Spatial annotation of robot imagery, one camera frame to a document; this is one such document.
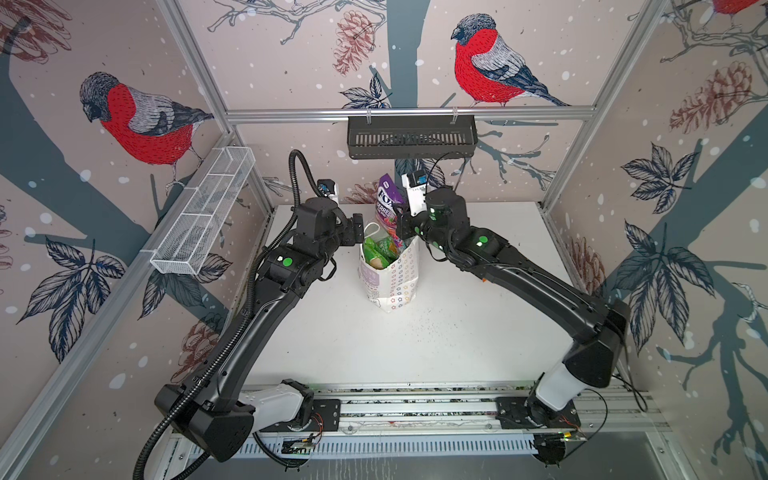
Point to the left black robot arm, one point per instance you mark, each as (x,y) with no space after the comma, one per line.
(205,407)

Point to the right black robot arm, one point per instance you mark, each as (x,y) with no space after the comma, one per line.
(598,329)

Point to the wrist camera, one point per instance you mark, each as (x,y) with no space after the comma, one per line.
(415,184)
(329,189)

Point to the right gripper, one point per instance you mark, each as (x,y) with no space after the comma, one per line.
(408,221)

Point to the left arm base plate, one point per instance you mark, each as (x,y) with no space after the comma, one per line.
(326,414)

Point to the horizontal aluminium frame bar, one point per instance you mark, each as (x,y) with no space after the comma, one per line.
(242,117)

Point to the green Lays chips packet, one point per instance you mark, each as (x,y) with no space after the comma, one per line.
(380,254)

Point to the white mesh wall shelf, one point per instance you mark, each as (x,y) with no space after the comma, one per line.
(192,234)

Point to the purple snack packet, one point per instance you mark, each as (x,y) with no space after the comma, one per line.
(387,197)

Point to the black hanging wire basket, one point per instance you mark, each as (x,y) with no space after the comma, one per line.
(411,137)

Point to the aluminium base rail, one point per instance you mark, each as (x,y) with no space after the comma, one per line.
(471,409)

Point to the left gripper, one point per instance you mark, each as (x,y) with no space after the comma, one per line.
(353,229)

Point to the white printed paper bag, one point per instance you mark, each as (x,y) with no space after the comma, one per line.
(394,287)

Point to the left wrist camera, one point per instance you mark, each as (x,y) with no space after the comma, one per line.
(329,189)

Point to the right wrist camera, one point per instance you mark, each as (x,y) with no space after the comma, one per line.
(415,184)

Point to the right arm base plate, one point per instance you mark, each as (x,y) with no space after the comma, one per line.
(516,412)

